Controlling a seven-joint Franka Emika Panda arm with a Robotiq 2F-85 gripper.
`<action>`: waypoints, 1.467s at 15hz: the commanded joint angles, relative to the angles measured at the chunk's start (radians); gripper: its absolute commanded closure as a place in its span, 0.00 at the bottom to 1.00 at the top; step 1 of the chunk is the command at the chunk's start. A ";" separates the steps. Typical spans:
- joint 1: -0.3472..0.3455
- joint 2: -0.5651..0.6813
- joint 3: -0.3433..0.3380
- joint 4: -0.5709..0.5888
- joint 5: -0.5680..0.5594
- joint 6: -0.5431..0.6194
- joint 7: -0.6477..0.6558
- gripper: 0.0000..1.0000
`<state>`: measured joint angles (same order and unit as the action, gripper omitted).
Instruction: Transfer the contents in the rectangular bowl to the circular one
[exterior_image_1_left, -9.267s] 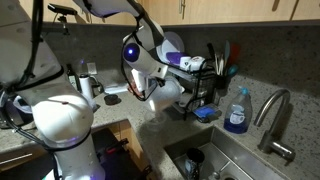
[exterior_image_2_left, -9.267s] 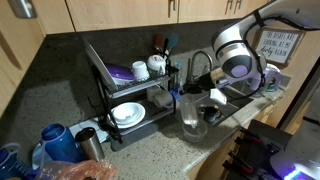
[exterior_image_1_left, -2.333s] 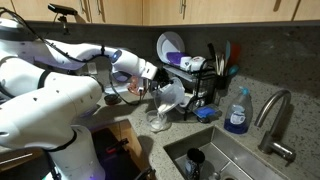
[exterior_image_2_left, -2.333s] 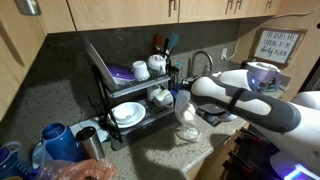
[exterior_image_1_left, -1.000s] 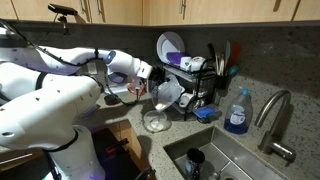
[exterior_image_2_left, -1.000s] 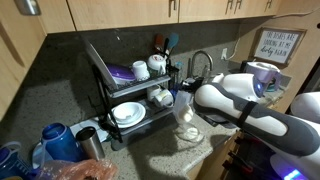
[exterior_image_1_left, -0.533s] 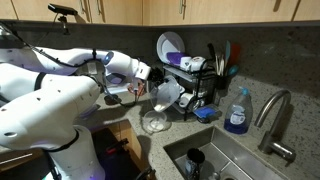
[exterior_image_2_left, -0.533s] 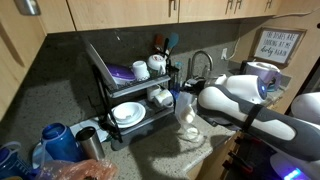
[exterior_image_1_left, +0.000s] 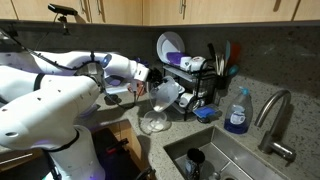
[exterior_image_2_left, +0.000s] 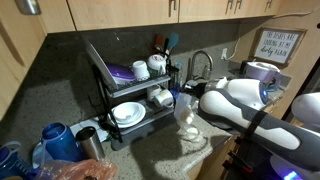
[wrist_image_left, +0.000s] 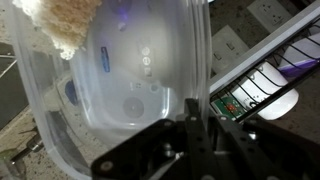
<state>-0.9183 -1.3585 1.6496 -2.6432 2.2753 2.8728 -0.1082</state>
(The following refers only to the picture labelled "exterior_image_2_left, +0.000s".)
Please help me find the wooden wall cabinet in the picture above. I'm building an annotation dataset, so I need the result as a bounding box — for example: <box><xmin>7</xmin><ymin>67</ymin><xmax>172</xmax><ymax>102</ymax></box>
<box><xmin>0</xmin><ymin>0</ymin><xmax>47</xmax><ymax>121</ymax></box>
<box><xmin>34</xmin><ymin>0</ymin><xmax>278</xmax><ymax>34</ymax></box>

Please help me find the stainless steel tumbler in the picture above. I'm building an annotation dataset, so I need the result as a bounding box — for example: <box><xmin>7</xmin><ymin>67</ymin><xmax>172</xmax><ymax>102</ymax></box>
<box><xmin>74</xmin><ymin>126</ymin><xmax>106</xmax><ymax>162</ymax></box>

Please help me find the steel kitchen faucet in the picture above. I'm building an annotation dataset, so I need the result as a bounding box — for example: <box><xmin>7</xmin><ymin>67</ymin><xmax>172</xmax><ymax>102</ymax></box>
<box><xmin>184</xmin><ymin>49</ymin><xmax>214</xmax><ymax>88</ymax></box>

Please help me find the red plastic bag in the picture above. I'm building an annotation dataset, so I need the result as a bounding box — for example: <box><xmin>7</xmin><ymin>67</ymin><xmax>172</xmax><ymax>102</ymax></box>
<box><xmin>33</xmin><ymin>158</ymin><xmax>118</xmax><ymax>180</ymax></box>

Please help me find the blue translucent jug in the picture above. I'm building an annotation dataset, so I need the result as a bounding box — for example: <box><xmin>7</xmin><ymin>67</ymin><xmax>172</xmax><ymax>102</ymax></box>
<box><xmin>0</xmin><ymin>141</ymin><xmax>36</xmax><ymax>180</ymax></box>

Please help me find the large white plate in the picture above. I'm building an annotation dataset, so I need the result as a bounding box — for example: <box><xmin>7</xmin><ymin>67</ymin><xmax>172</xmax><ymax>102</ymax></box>
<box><xmin>83</xmin><ymin>37</ymin><xmax>118</xmax><ymax>92</ymax></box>

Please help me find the black spatula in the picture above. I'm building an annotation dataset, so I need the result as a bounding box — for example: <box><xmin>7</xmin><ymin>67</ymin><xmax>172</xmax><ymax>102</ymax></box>
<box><xmin>162</xmin><ymin>37</ymin><xmax>170</xmax><ymax>58</ymax></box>

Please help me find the white water filter pitcher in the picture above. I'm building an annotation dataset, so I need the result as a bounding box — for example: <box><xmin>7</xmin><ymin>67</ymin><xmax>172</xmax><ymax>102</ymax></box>
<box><xmin>244</xmin><ymin>60</ymin><xmax>284</xmax><ymax>92</ymax></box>

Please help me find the framed text sign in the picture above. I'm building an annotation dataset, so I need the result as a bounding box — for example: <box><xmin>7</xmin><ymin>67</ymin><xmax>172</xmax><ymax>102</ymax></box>
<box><xmin>251</xmin><ymin>26</ymin><xmax>307</xmax><ymax>67</ymax></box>

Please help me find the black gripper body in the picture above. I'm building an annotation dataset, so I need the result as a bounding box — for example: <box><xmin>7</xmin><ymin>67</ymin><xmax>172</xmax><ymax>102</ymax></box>
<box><xmin>189</xmin><ymin>81</ymin><xmax>207</xmax><ymax>99</ymax></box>

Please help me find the printed white mug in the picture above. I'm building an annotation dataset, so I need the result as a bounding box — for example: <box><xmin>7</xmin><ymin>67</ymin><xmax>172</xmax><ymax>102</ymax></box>
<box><xmin>146</xmin><ymin>54</ymin><xmax>168</xmax><ymax>76</ymax></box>

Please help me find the black utensil holder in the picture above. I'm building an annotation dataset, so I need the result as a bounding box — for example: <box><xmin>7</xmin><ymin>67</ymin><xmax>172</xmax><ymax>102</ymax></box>
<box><xmin>165</xmin><ymin>63</ymin><xmax>181</xmax><ymax>93</ymax></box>

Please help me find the black two-tier dish rack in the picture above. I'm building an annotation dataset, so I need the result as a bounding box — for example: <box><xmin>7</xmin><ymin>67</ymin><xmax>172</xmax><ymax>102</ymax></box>
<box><xmin>90</xmin><ymin>64</ymin><xmax>178</xmax><ymax>145</ymax></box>

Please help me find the clear rectangular plastic container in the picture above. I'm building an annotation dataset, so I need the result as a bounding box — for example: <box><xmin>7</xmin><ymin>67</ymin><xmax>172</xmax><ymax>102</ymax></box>
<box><xmin>173</xmin><ymin>92</ymin><xmax>198</xmax><ymax>130</ymax></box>

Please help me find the white wall outlet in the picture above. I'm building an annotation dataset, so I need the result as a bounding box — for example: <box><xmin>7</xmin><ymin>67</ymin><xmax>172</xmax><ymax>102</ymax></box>
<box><xmin>220</xmin><ymin>47</ymin><xmax>229</xmax><ymax>61</ymax></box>

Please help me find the dark drip mat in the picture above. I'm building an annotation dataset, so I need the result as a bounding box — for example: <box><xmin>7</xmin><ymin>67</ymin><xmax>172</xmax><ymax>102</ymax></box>
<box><xmin>110</xmin><ymin>113</ymin><xmax>178</xmax><ymax>152</ymax></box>

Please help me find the wooden base cabinet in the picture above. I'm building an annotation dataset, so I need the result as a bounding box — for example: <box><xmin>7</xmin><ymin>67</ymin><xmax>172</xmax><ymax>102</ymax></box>
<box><xmin>185</xmin><ymin>133</ymin><xmax>244</xmax><ymax>180</ymax></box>

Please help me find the stainless steel sink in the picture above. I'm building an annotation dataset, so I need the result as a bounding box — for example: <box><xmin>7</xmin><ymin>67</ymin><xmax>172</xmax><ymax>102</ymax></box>
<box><xmin>213</xmin><ymin>68</ymin><xmax>248</xmax><ymax>81</ymax></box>

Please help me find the blue dish soap bottle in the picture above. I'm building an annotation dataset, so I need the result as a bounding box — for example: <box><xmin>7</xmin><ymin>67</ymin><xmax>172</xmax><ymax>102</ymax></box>
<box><xmin>169</xmin><ymin>60</ymin><xmax>185</xmax><ymax>101</ymax></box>

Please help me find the teal spatula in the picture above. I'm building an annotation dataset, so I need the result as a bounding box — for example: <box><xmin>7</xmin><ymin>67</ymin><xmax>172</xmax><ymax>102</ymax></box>
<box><xmin>166</xmin><ymin>32</ymin><xmax>180</xmax><ymax>52</ymax></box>

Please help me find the black robot stand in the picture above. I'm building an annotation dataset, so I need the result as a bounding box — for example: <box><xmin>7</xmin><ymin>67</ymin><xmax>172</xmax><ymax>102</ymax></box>
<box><xmin>222</xmin><ymin>133</ymin><xmax>278</xmax><ymax>180</ymax></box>

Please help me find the white power cable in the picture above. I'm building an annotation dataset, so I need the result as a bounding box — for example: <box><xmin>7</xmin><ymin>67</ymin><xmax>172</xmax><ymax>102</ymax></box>
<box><xmin>228</xmin><ymin>31</ymin><xmax>243</xmax><ymax>61</ymax></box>

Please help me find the red spatula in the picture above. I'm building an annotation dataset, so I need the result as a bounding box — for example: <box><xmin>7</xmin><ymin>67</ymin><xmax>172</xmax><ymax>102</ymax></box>
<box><xmin>153</xmin><ymin>33</ymin><xmax>165</xmax><ymax>53</ymax></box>

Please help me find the white bowl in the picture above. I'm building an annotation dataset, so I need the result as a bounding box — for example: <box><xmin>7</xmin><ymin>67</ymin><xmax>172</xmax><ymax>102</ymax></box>
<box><xmin>112</xmin><ymin>102</ymin><xmax>143</xmax><ymax>122</ymax></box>

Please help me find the purple bowl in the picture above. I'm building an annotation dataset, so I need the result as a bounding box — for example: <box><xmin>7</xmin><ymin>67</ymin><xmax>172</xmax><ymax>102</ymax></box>
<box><xmin>105</xmin><ymin>63</ymin><xmax>137</xmax><ymax>86</ymax></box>

